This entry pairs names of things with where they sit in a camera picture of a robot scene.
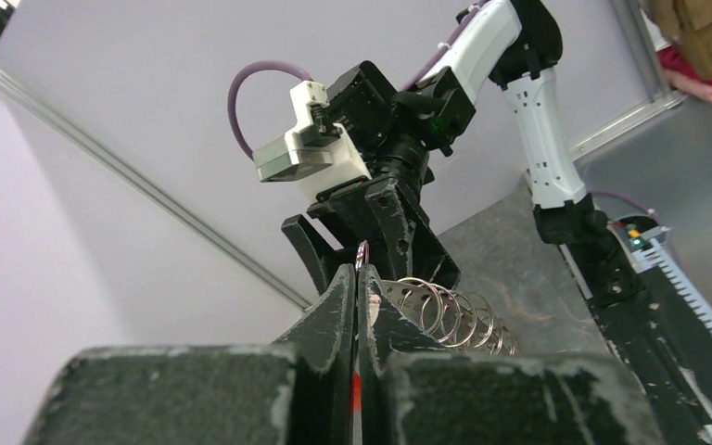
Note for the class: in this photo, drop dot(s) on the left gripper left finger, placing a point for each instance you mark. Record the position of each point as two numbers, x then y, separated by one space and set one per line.
294 390

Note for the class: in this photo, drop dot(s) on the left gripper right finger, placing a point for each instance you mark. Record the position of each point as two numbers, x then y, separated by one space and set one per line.
416 392

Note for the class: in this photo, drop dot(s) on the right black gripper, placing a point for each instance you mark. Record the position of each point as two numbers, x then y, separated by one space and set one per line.
387 213

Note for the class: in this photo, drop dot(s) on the keyring loop with red tag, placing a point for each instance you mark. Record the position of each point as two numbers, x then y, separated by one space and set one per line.
454 320

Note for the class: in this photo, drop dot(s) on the corner aluminium profile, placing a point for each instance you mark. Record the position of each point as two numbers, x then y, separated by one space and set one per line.
90 145

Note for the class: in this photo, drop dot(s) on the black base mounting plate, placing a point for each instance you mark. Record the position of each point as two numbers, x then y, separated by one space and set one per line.
656 335

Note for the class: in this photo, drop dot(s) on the red cloth item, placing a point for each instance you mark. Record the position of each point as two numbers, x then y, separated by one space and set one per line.
681 76

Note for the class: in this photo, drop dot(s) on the cardboard box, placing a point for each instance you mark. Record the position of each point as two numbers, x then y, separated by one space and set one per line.
687 26

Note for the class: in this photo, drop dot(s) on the toothed cable duct strip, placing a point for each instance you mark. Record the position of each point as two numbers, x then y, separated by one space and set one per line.
648 244

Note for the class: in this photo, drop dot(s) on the aluminium frame rail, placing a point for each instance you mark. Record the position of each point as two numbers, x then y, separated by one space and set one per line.
614 80

